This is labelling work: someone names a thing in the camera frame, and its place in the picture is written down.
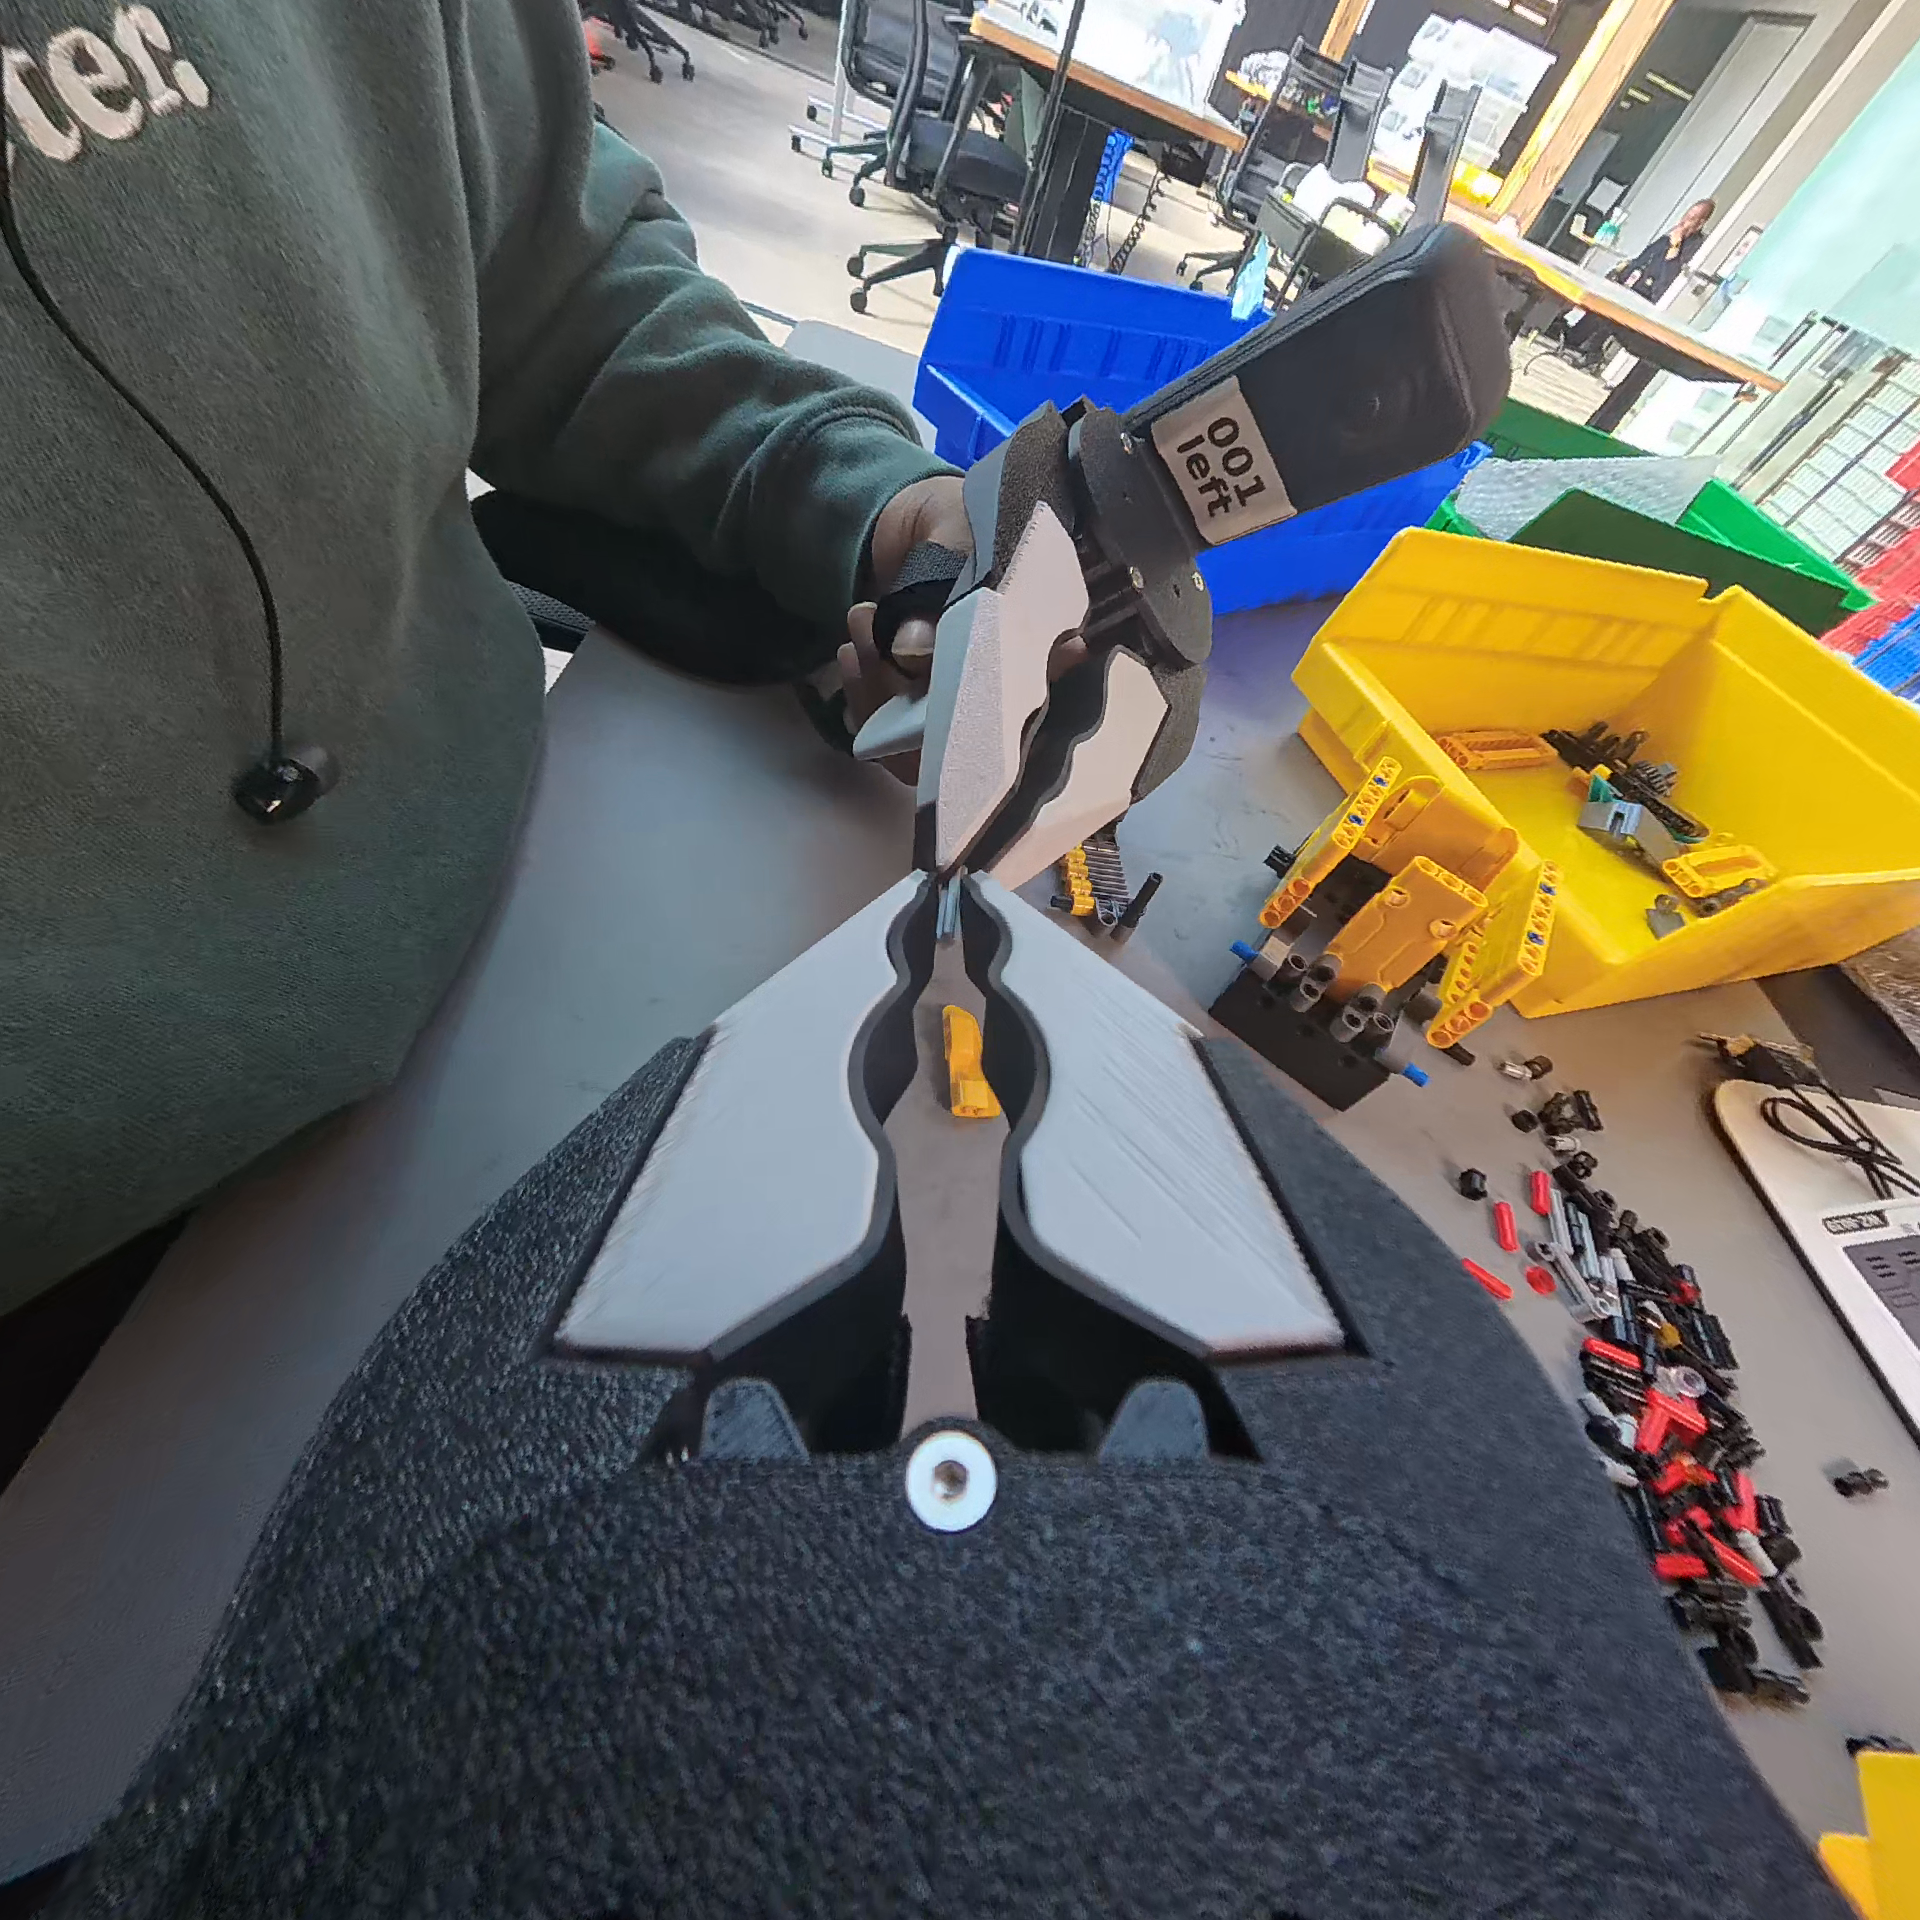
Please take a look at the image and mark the blue plastic bin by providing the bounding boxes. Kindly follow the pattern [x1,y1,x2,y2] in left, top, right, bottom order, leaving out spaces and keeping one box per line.
[909,245,1495,620]

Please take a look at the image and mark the black earphone cable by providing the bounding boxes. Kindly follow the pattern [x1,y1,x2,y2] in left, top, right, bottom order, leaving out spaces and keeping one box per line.
[0,153,343,823]

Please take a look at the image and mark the yellow lego vehicle model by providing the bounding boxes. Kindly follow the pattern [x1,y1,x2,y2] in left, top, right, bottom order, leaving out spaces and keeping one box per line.
[1205,758,1568,1113]

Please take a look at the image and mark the black lego gear parts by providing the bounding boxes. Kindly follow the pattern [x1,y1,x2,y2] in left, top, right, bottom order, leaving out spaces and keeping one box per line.
[1541,724,1683,799]

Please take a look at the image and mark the small yellow lego piece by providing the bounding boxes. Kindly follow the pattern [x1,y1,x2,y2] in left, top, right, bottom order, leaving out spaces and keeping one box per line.
[936,1001,1008,1119]

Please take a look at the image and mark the grey green lego motor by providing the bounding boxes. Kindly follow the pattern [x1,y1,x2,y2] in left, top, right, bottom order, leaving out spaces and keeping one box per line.
[1569,763,1710,869]

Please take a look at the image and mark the wooden office desk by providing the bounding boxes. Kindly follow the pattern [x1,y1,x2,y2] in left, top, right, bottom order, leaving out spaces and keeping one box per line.
[966,0,1250,269]
[1480,215,1793,439]

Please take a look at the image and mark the black office chair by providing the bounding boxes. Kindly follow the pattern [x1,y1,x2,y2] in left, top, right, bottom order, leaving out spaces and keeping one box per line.
[1178,44,1400,296]
[792,0,1040,319]

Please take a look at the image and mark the silver bubble wrap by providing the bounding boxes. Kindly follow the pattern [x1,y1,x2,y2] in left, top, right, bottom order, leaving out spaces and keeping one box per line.
[1843,927,1920,1057]
[1446,449,1721,551]

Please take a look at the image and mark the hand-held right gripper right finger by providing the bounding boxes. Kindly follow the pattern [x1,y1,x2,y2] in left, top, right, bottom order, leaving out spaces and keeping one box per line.
[957,876,1344,1452]

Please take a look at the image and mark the yellow lego beam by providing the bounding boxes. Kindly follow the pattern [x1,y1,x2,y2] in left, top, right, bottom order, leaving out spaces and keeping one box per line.
[1661,839,1783,906]

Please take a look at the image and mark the yellow grey lego subassembly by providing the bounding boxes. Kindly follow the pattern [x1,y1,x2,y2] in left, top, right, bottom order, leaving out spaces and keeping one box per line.
[1045,822,1168,944]

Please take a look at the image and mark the black power cable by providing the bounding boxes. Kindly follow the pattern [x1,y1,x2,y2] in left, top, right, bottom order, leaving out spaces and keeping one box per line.
[1692,1030,1920,1202]

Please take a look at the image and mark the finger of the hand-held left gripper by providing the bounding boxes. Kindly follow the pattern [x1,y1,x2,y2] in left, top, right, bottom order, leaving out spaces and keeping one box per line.
[979,655,1175,897]
[909,501,1101,881]

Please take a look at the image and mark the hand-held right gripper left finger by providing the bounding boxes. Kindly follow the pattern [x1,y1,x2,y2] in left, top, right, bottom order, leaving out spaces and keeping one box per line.
[548,876,936,1452]

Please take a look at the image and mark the green plastic bin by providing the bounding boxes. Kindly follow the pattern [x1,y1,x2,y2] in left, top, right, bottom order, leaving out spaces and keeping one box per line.
[1424,399,1876,638]

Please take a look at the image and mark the stack of red blue bins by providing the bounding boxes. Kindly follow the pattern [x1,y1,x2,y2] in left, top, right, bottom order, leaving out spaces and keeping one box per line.
[1815,449,1920,701]

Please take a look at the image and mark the person's left hand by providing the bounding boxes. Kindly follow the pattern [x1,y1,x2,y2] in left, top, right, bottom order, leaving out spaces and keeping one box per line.
[829,476,980,787]

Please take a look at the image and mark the yellow plastic storage bin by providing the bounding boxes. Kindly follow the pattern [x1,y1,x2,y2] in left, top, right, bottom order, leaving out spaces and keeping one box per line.
[1815,1742,1920,1920]
[1289,528,1920,1020]

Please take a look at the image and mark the pile of small lego pins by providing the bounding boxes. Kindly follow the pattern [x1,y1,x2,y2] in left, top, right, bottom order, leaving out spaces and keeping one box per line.
[1455,1044,1897,1713]

